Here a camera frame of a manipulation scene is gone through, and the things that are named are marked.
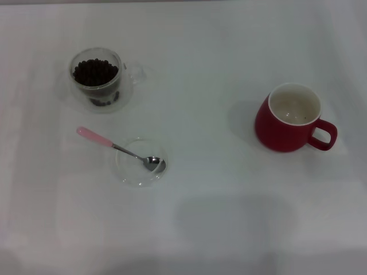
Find clear double-wall glass cup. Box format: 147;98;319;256
68;47;148;100

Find pink-handled metal spoon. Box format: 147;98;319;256
76;127;167;173

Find red mug white inside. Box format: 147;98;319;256
254;82;338;154

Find coffee beans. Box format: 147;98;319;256
72;58;119;87
89;91;120;108

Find clear glass saucer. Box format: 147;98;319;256
60;66;136;115

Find coffee beans on saucer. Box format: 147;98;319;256
89;91;120;108

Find small clear glass dish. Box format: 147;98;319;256
114;136;169;189

